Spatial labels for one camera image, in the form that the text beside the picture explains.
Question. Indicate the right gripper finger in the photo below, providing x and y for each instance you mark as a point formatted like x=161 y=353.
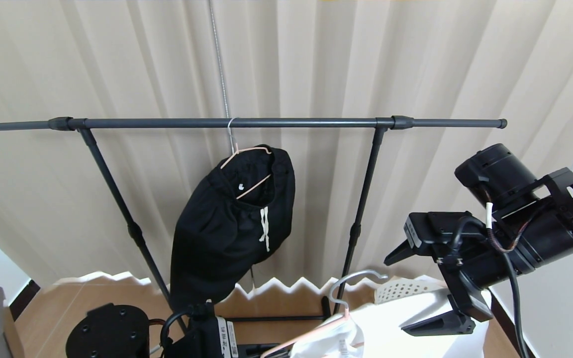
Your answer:
x=445 y=323
x=400 y=253

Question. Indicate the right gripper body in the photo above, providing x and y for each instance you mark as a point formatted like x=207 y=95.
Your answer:
x=540 y=243

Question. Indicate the white printed garment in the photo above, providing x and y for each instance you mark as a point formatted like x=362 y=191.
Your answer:
x=406 y=328

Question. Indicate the pink clothes hanger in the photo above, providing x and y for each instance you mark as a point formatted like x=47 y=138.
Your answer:
x=333 y=288
x=254 y=148

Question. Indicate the black garment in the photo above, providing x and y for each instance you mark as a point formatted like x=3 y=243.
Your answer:
x=207 y=238

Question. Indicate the white laundry basket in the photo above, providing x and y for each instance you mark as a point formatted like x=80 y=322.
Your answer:
x=406 y=288

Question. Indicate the black clothes rack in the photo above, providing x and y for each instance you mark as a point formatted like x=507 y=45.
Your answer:
x=167 y=123

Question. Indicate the thin grey curtain wand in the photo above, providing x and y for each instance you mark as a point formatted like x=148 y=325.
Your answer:
x=222 y=74

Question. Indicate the beige curtain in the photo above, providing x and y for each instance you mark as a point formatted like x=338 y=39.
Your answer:
x=92 y=49

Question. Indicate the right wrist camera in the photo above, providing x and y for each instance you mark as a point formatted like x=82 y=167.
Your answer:
x=435 y=231

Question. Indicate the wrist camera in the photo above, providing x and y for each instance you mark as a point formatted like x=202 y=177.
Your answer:
x=435 y=231
x=207 y=333

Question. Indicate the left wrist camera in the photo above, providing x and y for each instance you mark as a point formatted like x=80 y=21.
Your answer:
x=207 y=333

